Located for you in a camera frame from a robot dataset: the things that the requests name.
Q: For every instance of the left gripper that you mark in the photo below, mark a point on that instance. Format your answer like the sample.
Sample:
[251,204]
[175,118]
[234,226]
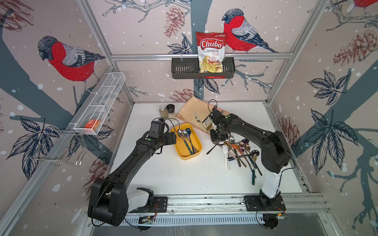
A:
[172,137]

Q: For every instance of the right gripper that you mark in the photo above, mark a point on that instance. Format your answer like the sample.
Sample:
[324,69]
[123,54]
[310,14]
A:
[213,139]

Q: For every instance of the green handled steel spoon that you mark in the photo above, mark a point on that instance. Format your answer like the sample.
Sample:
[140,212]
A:
[181,135]

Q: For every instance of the white plastic spoon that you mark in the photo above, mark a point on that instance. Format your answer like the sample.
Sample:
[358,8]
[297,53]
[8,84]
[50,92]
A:
[225,153]

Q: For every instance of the blue metal spoon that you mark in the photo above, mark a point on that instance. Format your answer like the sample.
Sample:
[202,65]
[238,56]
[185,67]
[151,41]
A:
[189,131]

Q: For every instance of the yellow plastic storage box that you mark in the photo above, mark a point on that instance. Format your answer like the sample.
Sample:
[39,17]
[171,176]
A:
[181,148]

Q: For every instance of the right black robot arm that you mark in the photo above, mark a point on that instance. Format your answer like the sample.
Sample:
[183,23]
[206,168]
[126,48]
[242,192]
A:
[274,150]

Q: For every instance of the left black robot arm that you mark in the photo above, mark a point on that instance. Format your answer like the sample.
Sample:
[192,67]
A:
[109,202]

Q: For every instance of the gold metal spoon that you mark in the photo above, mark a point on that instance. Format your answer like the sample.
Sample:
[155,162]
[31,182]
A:
[229,151]

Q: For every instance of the orange plastic spoon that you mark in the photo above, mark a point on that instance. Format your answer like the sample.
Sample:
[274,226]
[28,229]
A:
[238,155]

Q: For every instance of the purple metal spoon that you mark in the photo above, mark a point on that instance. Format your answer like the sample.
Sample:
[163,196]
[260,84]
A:
[248,150]

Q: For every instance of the rainbow iridescent spoon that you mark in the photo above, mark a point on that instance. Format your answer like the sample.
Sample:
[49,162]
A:
[255,154]

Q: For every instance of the orange box on shelf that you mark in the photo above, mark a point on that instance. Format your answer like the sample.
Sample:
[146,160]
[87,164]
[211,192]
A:
[92,124]

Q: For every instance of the glass spice jar brown contents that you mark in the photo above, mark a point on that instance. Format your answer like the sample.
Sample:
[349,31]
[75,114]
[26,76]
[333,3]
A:
[163,111]

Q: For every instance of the beige cloth napkin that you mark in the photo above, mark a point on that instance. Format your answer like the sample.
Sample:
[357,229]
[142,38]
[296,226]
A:
[196,112]

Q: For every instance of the glass spice jar black lid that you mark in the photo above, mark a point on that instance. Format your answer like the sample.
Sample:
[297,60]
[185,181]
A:
[171,111]

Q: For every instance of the red cassava chips bag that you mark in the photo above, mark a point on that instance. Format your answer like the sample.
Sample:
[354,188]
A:
[211,51]

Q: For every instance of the pink handled steel spoon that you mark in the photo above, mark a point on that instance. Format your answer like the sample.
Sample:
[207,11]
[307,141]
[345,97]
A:
[231,140]

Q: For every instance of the cream handled knife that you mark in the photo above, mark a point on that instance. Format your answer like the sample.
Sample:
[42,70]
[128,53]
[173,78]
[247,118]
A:
[199,122]

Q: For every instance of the dark green handled spoon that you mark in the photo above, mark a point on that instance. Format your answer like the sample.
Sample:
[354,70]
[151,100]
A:
[253,175]

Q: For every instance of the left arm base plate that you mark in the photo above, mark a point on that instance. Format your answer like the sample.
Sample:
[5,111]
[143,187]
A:
[153,205]

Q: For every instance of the black wall basket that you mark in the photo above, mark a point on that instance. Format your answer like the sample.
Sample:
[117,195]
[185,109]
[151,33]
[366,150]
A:
[192,68]

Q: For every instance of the white wire shelf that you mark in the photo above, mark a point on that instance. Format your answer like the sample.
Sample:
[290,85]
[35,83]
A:
[102,102]

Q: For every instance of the aluminium frame rail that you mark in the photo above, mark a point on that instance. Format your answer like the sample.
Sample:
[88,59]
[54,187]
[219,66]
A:
[235,203]

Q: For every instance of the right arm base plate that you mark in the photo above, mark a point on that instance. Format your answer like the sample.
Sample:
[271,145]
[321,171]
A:
[263,203]

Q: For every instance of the wire hook rack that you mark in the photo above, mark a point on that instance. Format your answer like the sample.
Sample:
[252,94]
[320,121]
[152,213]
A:
[70,149]

